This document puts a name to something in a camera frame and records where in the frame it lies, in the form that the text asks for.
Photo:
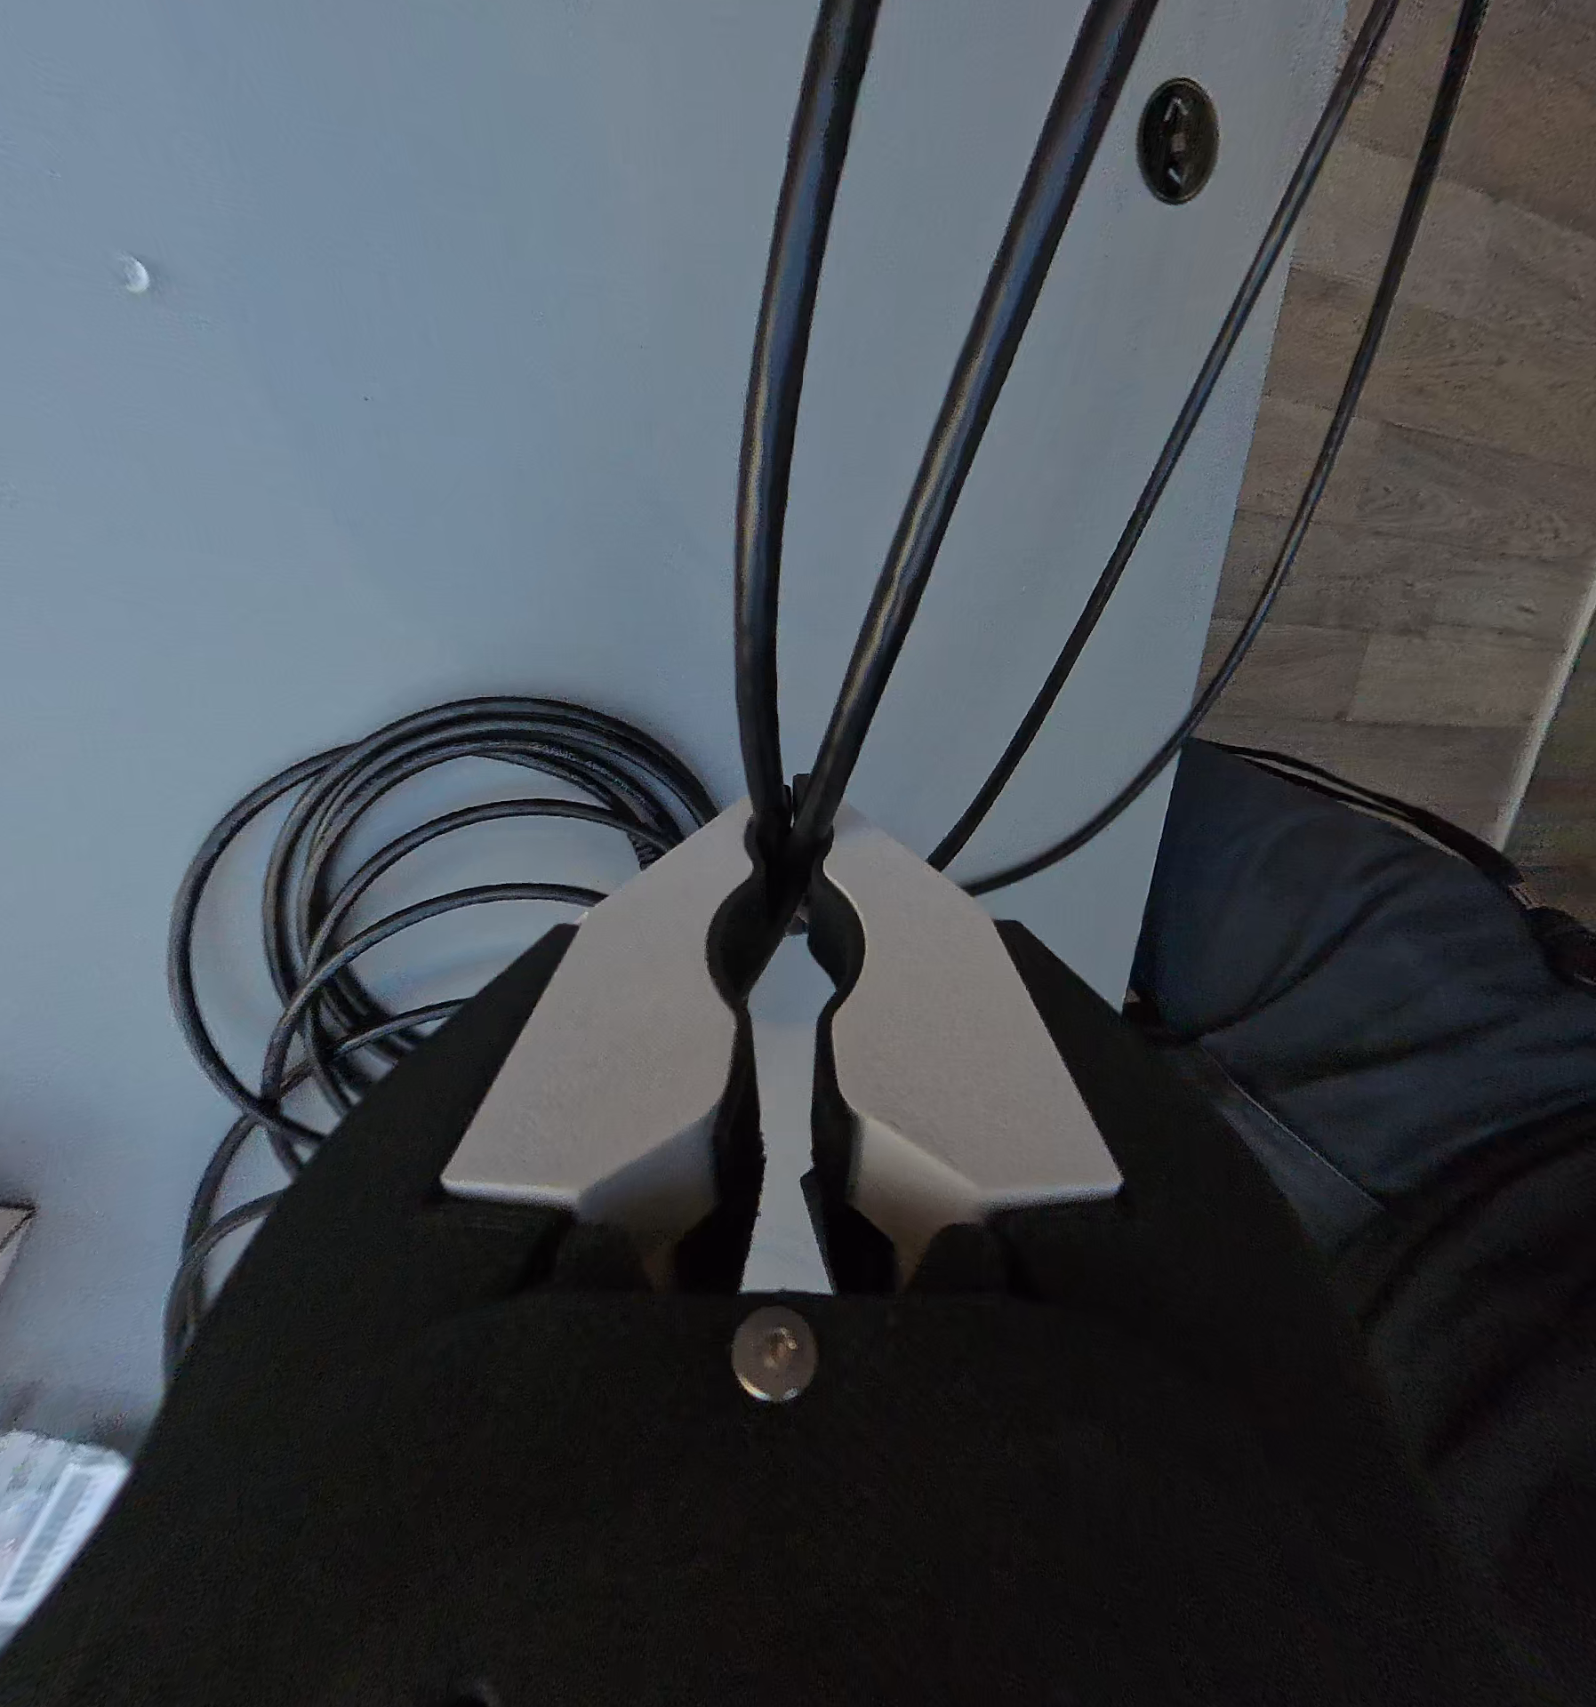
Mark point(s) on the grey desk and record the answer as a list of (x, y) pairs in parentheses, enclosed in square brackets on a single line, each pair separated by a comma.
[(344, 400)]

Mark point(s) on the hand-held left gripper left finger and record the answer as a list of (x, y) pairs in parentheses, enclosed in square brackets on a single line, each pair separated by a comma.
[(584, 1067)]

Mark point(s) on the clear bag of white parts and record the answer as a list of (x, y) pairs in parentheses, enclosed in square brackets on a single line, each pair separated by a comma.
[(24, 1534)]

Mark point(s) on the black round desk control button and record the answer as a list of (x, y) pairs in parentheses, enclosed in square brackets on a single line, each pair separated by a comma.
[(1181, 141)]

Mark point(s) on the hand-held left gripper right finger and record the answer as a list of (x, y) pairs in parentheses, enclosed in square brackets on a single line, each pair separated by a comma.
[(970, 1067)]

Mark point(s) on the person's dark trousers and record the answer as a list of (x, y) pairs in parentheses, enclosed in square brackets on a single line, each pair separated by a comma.
[(1345, 962)]

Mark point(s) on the person's black sweater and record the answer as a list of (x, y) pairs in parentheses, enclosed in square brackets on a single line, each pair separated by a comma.
[(1545, 1401)]

